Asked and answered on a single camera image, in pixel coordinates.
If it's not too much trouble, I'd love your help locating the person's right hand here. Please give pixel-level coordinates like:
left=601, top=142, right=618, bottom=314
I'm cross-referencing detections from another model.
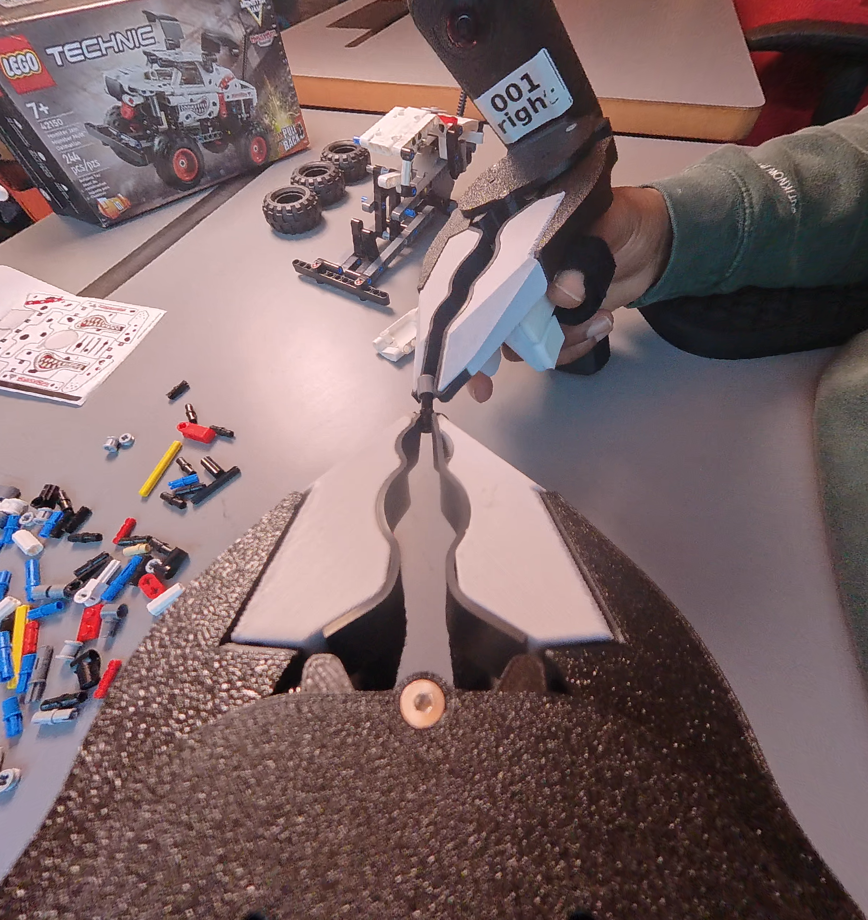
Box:
left=466, top=185, right=675, bottom=403

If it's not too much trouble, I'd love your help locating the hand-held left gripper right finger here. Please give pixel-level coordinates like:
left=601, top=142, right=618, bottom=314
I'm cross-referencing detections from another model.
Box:
left=431, top=413, right=616, bottom=648

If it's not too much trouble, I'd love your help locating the black toy tyre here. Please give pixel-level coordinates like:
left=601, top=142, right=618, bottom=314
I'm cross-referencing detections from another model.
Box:
left=290, top=160, right=347, bottom=206
left=263, top=184, right=318, bottom=236
left=320, top=138, right=369, bottom=183

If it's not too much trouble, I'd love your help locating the white brick panel piece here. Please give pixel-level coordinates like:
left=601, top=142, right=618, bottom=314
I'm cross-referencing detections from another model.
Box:
left=372, top=310, right=424, bottom=360

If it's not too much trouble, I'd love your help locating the toy set cardboard box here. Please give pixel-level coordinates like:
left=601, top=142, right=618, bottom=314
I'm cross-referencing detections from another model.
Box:
left=0, top=0, right=311, bottom=229

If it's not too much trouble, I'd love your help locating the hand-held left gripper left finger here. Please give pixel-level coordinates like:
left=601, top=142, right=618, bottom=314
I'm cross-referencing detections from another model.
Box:
left=229, top=413, right=431, bottom=648

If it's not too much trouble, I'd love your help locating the white toy brick truck model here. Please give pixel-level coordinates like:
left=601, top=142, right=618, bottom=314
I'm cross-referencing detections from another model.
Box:
left=293, top=106, right=486, bottom=309

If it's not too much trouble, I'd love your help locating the person's right forearm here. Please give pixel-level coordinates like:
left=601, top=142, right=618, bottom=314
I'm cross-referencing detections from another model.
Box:
left=631, top=97, right=868, bottom=310

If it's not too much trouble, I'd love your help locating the pile of small brick pieces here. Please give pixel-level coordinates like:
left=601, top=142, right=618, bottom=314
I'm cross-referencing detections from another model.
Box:
left=0, top=379, right=242, bottom=802

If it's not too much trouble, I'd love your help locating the grey desk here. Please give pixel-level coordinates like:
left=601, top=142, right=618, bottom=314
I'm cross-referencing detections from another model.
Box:
left=0, top=108, right=406, bottom=303
left=0, top=108, right=868, bottom=899

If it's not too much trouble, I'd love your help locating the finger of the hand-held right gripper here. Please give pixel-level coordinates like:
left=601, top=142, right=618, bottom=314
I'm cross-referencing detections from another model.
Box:
left=412, top=230, right=479, bottom=398
left=436, top=189, right=567, bottom=403

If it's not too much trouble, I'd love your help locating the toy sticker sheet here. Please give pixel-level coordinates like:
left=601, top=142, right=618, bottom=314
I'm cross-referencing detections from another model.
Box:
left=0, top=291, right=167, bottom=407

